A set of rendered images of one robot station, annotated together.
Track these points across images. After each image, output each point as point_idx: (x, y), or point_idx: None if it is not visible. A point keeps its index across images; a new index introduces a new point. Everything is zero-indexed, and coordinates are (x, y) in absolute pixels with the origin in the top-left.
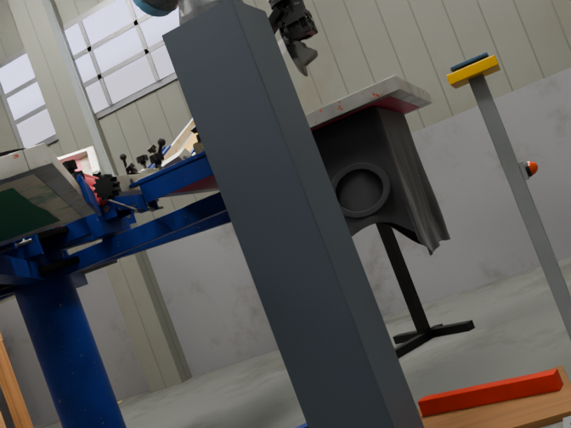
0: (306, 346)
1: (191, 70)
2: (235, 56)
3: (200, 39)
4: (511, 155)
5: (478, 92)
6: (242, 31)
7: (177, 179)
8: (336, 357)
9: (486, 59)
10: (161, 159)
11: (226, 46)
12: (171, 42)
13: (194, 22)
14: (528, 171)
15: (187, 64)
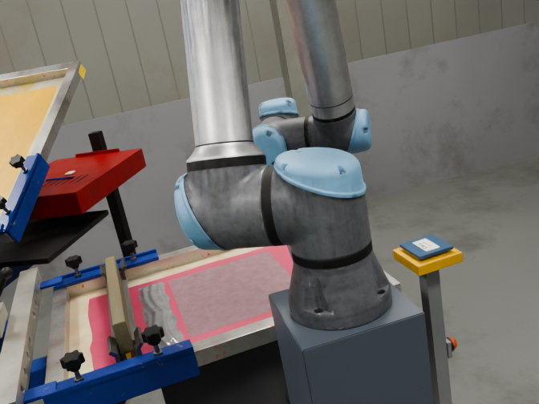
0: None
1: (339, 403)
2: (410, 389)
3: (363, 362)
4: (443, 336)
5: (431, 278)
6: (428, 358)
7: (110, 393)
8: None
9: (455, 255)
10: (82, 363)
11: (400, 375)
12: (317, 361)
13: (361, 338)
14: (452, 349)
15: (335, 393)
